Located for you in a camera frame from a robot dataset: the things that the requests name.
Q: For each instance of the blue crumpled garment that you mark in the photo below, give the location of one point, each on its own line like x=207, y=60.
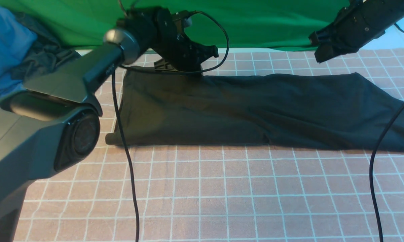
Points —
x=15, y=42

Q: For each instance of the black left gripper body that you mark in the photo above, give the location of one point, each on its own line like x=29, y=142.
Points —
x=178, y=52

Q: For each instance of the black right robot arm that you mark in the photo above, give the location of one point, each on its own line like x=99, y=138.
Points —
x=391, y=14

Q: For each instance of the gray long-sleeve top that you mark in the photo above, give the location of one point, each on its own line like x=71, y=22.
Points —
x=338, y=112

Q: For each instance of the dark crumpled garment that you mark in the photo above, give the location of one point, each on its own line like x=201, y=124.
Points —
x=45, y=55

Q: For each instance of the pink grid-pattern table cloth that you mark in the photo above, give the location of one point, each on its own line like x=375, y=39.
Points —
x=229, y=194

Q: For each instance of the green backdrop cloth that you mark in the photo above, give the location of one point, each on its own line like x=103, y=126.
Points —
x=277, y=24

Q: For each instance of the gray left robot arm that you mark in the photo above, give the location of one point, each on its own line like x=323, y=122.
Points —
x=53, y=123

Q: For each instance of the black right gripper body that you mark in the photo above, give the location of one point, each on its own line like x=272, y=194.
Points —
x=350, y=30

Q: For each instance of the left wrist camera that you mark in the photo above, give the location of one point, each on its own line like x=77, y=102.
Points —
x=182, y=19

